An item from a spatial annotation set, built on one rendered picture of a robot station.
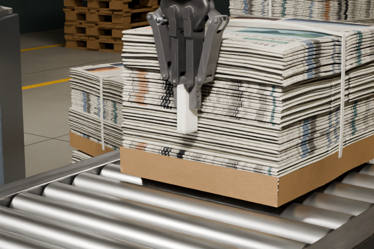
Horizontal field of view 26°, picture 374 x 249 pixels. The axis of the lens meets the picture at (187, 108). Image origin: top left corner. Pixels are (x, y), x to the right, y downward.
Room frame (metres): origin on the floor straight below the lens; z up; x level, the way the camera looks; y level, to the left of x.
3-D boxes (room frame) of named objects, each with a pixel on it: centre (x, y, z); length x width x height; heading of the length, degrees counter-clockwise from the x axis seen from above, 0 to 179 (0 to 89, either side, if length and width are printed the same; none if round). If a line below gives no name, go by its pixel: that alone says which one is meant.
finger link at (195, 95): (1.12, -0.02, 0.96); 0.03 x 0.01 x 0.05; 54
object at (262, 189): (1.21, -0.06, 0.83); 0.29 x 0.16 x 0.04; 54
